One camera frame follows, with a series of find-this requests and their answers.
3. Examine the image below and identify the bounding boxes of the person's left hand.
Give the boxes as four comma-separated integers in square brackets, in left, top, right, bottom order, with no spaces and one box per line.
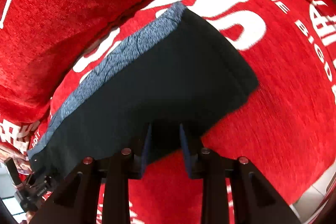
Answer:
[0,147,32,175]

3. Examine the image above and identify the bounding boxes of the red bedspread with white letters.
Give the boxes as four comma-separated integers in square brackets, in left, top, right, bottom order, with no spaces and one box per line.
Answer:
[26,0,336,224]

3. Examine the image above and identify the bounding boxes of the black pants with grey waistband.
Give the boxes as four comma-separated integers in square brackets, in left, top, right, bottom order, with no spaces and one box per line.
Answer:
[28,2,259,177]

